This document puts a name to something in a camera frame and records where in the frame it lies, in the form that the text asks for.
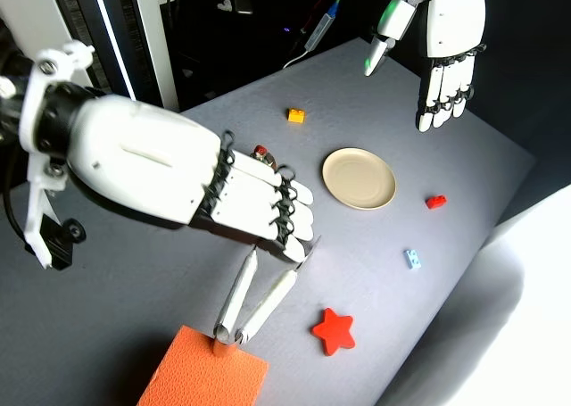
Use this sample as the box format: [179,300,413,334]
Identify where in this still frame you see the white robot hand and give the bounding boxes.
[363,0,488,134]
[66,94,316,264]

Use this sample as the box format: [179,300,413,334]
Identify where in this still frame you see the chocolate toy cupcake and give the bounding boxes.
[251,145,278,170]

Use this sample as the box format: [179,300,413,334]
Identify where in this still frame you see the beige round plate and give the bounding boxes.
[321,147,397,211]

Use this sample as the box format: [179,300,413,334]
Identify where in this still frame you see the white robot body column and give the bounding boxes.
[0,0,180,112]

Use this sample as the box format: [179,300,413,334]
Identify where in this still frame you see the orange foam block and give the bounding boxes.
[136,324,270,406]

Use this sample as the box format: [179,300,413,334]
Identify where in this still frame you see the red star block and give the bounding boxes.
[310,307,357,357]

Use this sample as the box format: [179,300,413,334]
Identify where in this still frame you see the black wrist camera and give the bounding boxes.
[42,216,87,269]

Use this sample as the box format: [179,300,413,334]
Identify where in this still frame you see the grey cable adapter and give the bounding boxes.
[304,2,341,53]

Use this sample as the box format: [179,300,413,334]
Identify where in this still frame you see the white cable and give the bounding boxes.
[282,48,310,70]

